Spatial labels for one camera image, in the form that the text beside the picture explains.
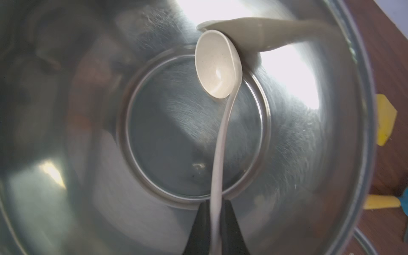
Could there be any stainless steel pot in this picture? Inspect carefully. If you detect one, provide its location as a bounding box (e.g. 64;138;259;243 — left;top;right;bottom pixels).
1;1;376;255

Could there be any glass pot lid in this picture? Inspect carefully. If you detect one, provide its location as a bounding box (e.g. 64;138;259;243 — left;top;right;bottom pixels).
353;228;379;255

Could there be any yellow toy shovel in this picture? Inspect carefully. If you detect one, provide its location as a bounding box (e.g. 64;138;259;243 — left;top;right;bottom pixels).
376;93;397;146

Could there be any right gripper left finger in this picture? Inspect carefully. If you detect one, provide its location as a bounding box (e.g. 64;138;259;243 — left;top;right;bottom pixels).
183;200;210;255

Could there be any cream plastic ladle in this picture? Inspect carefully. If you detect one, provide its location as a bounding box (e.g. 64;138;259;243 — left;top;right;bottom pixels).
195;30;243;255

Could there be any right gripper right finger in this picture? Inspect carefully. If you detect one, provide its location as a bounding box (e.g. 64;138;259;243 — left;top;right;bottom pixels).
221;199;250;255

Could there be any blue yellow toy rake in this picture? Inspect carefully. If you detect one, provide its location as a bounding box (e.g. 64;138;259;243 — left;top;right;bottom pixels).
363;188;408;215

